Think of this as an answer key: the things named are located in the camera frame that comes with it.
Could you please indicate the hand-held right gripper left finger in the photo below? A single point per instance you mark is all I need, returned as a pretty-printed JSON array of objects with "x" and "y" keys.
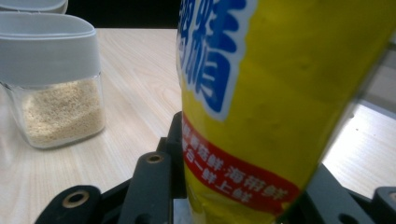
[{"x": 177, "y": 155}]

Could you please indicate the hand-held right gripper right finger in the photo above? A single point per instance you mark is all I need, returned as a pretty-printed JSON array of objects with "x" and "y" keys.
[{"x": 330, "y": 202}]

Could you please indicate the yellow seasoning pouch green cap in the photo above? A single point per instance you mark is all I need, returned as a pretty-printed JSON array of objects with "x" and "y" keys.
[{"x": 274, "y": 109}]

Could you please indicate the clear seasoning jar white lid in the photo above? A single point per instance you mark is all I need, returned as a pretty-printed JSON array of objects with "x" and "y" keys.
[{"x": 53, "y": 77}]

